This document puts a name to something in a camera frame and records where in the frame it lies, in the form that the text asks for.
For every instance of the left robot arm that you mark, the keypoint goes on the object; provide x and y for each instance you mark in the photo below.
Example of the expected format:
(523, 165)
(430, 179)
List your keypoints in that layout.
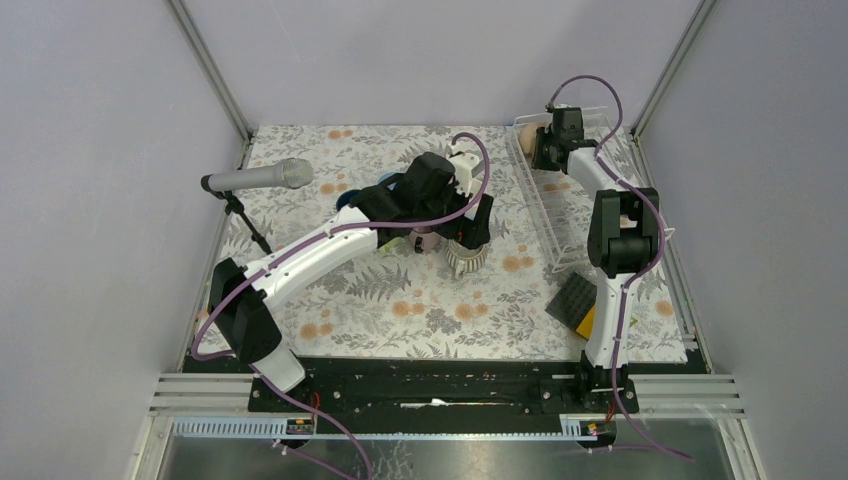
(242, 298)

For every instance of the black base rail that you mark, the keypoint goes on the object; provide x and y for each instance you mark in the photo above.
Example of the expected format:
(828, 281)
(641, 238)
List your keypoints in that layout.
(385, 391)

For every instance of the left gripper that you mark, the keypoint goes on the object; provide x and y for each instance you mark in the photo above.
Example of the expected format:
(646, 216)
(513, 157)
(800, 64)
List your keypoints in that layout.
(468, 232)

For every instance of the white cable duct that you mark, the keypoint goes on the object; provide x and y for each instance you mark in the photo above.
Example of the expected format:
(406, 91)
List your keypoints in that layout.
(528, 428)

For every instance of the left aluminium frame post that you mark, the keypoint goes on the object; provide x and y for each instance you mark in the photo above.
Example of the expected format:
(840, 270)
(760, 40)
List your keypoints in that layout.
(209, 68)

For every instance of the black tripod mic stand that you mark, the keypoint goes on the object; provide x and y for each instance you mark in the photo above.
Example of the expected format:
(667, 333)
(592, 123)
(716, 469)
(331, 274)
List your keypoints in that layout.
(235, 207)

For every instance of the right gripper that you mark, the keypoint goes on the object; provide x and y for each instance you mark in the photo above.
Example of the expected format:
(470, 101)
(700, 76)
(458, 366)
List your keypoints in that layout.
(538, 162)

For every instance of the mauve cup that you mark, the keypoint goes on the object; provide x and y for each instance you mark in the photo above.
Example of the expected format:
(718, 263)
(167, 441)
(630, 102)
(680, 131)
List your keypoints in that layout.
(424, 240)

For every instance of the aluminium frame post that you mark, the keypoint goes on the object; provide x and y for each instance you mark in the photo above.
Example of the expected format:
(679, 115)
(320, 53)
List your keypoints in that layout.
(691, 32)
(209, 68)

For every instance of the beige ribbed cup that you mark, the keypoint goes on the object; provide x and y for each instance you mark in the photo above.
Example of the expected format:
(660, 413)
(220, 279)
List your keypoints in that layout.
(528, 138)

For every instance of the silver microphone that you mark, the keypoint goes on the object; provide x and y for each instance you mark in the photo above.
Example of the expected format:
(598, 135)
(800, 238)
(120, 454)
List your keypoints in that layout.
(290, 173)

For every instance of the dark blue cup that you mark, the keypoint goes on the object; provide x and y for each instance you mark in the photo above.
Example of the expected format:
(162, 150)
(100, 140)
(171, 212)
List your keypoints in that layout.
(345, 198)

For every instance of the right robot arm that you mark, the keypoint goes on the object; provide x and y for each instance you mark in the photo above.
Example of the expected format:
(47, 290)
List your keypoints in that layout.
(624, 242)

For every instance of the light green cup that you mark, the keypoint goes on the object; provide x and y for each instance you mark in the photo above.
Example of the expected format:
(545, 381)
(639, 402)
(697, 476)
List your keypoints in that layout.
(391, 245)

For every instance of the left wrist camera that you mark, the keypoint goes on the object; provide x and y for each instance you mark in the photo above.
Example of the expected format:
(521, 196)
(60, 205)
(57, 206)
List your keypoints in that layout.
(468, 172)

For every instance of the dark grey building plate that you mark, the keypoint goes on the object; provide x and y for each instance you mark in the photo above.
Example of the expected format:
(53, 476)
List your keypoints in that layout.
(572, 300)

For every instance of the striped grey cup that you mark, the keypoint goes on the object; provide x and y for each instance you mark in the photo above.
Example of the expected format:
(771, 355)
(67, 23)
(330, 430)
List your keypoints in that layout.
(463, 261)

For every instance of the right aluminium frame post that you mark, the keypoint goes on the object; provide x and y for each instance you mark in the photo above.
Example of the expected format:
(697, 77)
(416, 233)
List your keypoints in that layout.
(691, 32)

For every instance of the white wire dish rack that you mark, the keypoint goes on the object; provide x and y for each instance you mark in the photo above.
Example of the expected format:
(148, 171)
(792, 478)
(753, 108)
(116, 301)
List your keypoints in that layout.
(559, 207)

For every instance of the floral table mat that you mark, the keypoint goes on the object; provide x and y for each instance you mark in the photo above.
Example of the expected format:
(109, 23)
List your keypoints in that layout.
(402, 304)

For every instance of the light blue cup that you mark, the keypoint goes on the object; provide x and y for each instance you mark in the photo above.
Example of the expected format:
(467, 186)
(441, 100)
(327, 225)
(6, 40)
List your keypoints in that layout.
(389, 179)

